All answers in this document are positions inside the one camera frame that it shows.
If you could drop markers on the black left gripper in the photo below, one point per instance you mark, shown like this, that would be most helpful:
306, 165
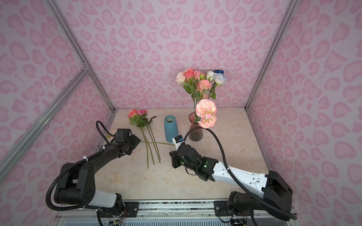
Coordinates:
135, 140

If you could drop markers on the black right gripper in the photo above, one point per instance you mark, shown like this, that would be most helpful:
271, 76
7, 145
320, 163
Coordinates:
174, 154

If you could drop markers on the small pink spray roses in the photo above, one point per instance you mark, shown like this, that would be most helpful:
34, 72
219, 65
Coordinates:
205, 109

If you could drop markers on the cream white rose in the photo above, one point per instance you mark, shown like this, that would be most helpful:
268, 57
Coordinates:
180, 78

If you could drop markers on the pale blue white rose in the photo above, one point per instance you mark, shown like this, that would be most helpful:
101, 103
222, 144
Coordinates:
217, 80

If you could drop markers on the pink cream spray roses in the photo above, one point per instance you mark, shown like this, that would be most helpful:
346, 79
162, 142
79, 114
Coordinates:
161, 143

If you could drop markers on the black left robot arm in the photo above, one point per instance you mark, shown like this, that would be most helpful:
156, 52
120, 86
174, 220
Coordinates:
75, 187

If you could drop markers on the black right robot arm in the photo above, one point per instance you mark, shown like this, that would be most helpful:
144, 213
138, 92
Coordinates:
266, 192

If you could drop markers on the teal ceramic vase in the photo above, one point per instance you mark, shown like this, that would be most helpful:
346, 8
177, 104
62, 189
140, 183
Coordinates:
171, 128

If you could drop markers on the magenta small rose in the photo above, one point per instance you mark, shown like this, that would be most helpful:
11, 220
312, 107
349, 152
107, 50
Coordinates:
153, 149

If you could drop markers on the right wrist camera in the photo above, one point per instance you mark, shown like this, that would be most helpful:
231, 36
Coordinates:
178, 141

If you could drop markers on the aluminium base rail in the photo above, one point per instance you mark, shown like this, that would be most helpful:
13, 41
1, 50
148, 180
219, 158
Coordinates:
206, 212

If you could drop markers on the diagonal aluminium frame bar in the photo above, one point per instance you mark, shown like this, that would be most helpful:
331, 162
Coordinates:
18, 150

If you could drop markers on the left corner aluminium post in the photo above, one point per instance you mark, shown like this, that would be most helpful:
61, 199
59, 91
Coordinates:
62, 22

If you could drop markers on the corner aluminium post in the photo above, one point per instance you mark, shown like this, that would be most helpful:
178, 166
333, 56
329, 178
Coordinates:
286, 19
62, 22

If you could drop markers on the right corner aluminium post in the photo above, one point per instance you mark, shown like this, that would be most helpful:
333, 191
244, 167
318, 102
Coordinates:
286, 19

